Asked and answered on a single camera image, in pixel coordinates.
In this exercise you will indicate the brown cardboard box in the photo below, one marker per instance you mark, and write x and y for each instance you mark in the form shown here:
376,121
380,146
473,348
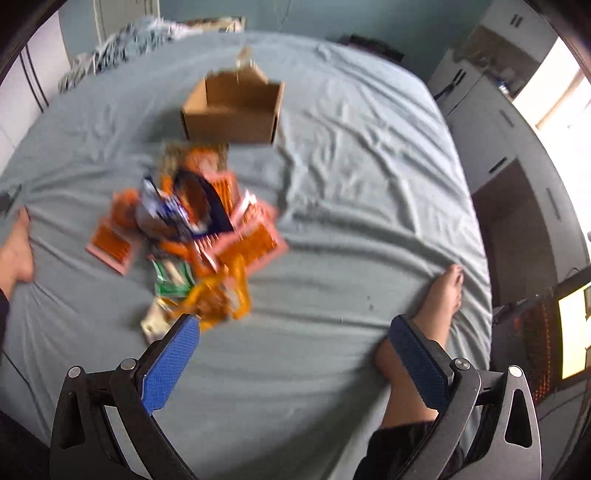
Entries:
231,124

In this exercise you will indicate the backlit keyboard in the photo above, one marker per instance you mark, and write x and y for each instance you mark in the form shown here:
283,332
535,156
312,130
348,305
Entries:
538,350

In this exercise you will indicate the pile of small orange packets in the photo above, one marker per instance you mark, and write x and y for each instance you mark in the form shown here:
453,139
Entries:
258,240

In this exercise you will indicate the dark blue snack packet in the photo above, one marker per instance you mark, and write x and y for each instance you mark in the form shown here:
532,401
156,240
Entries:
210,203

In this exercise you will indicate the beige storage box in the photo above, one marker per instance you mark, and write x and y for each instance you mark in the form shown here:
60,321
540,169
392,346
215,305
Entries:
221,23

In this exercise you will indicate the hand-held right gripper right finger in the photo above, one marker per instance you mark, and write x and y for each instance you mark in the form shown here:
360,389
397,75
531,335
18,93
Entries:
420,369

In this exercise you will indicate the pile of clothes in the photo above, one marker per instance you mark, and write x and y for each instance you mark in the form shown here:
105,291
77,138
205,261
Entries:
120,46

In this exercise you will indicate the amber clear snack packet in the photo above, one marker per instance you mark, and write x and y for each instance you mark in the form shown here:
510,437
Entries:
217,300

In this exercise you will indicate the black shorts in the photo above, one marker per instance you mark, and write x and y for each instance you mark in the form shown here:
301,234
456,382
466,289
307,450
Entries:
397,452

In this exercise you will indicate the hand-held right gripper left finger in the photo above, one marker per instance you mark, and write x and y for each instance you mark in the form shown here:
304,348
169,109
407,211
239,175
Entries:
171,364

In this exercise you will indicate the bed with grey-blue sheet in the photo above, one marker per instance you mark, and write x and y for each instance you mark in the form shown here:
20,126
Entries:
346,207

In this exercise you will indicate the white cabinet unit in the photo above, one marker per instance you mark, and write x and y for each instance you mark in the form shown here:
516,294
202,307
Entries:
489,120

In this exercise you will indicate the green snack packet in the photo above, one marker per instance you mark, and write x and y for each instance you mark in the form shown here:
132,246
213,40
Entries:
173,277

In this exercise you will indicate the blue white snack packet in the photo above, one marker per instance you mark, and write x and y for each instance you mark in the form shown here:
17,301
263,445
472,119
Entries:
161,207

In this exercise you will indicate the window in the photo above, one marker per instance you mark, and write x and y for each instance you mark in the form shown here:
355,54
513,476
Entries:
563,115

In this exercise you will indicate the large gold-bordered snack packet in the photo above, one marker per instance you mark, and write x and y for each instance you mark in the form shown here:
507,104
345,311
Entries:
198,159

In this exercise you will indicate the white door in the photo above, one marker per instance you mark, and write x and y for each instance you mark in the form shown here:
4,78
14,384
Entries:
129,16

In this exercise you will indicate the white wardrobe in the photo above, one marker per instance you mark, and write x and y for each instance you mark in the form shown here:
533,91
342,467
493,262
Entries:
27,92

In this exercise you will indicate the computer monitor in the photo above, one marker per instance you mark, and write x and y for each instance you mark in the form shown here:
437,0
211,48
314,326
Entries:
575,337

